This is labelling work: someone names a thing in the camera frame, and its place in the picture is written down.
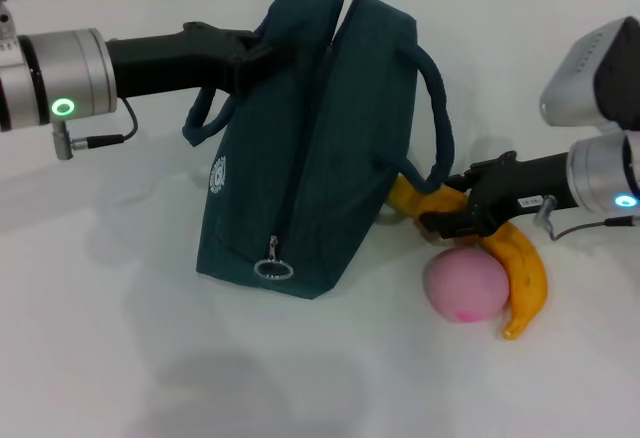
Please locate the dark teal insulated bag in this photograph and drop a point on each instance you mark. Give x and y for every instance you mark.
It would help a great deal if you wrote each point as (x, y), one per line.
(325, 158)

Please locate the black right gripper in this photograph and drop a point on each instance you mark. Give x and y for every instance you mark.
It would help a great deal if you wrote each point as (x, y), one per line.
(525, 183)

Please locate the yellow banana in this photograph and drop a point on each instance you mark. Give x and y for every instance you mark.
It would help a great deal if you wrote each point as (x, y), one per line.
(525, 278)

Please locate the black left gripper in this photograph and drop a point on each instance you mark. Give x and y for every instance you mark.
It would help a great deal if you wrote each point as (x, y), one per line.
(170, 63)

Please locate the pink peach toy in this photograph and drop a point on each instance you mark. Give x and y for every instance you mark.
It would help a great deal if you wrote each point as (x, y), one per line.
(465, 283)

